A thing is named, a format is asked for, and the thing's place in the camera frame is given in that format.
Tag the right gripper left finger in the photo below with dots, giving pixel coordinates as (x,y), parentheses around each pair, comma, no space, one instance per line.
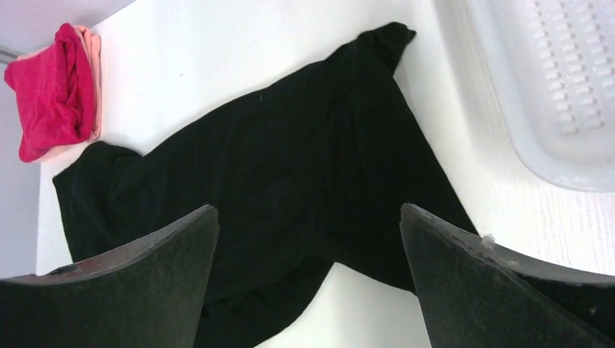
(146,293)

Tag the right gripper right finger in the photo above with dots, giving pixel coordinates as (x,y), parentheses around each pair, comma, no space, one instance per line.
(476,293)

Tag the black t shirt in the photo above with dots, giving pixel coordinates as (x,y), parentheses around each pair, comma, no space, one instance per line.
(310,171)

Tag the folded red t shirt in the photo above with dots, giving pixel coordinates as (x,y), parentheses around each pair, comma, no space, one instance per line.
(53,96)

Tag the white plastic basket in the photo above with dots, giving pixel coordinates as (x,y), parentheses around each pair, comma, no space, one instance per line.
(549,65)

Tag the folded peach t shirt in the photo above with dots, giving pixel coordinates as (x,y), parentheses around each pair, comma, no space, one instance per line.
(93,81)

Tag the aluminium frame post left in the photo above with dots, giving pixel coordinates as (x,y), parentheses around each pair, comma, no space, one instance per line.
(8,55)

